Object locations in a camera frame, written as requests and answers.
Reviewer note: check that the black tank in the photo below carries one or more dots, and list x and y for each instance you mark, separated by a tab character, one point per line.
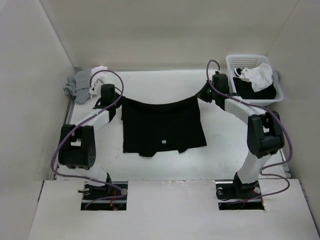
244	89
152	128

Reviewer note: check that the black tank top in basket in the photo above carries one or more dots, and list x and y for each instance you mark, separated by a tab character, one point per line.
244	89

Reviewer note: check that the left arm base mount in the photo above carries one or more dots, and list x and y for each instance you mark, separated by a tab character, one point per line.
102	198

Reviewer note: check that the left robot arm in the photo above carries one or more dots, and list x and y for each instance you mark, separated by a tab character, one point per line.
78	151

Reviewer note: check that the white tank top on table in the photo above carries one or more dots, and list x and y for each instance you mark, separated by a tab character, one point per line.
97	73

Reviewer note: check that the white plastic basket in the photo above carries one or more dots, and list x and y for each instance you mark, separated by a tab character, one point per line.
251	61

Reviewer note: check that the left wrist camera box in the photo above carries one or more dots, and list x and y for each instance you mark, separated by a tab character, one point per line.
96	89

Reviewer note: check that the grey tank top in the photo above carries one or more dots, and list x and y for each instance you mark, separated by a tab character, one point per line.
78	86

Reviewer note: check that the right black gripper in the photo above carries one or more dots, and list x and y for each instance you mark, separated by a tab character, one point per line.
202	94

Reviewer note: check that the white tank top in basket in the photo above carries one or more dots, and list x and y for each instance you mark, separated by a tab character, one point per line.
260	77

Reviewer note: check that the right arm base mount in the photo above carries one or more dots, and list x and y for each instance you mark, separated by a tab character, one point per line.
230	199

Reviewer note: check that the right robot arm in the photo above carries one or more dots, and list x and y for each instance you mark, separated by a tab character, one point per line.
264	137

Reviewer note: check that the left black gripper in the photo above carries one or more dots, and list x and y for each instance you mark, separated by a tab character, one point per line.
119	103

